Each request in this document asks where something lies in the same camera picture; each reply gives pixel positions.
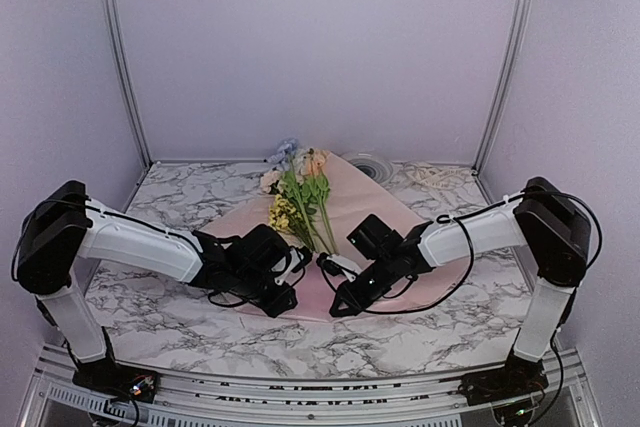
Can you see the pink rose fake flower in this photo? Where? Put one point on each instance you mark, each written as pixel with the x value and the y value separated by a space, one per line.
pixel 310 197

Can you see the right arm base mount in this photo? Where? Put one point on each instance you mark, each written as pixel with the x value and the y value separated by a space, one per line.
pixel 502 383

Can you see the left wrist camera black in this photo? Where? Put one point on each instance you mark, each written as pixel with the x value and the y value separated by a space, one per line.
pixel 293 261

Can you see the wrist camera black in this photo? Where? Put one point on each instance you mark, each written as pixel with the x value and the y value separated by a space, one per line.
pixel 293 261
pixel 335 264

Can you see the left aluminium frame post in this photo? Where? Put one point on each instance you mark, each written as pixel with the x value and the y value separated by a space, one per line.
pixel 114 30

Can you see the blue white fake flower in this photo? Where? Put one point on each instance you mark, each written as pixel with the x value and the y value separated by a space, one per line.
pixel 290 167

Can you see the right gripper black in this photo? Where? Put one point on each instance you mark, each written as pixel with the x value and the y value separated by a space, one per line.
pixel 356 303

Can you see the pink wrapping paper sheet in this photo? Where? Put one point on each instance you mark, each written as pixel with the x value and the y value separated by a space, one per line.
pixel 353 197

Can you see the yellow fake flower bunch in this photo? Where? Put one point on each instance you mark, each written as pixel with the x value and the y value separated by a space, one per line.
pixel 286 218

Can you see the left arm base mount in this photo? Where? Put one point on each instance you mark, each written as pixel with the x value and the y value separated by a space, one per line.
pixel 124 382

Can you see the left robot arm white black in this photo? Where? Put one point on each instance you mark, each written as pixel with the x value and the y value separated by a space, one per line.
pixel 69 225

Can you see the aluminium frame post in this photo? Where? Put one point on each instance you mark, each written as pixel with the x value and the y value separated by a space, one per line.
pixel 114 30
pixel 515 38

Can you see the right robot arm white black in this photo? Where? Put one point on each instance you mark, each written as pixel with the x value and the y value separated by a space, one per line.
pixel 560 230

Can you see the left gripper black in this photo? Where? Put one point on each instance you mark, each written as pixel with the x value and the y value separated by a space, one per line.
pixel 276 306

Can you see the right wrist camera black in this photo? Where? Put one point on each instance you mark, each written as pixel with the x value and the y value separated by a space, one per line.
pixel 335 264

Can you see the aluminium front rail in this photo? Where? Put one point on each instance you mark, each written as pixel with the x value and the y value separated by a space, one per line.
pixel 195 399

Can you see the right aluminium frame post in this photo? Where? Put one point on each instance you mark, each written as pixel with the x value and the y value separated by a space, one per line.
pixel 515 38

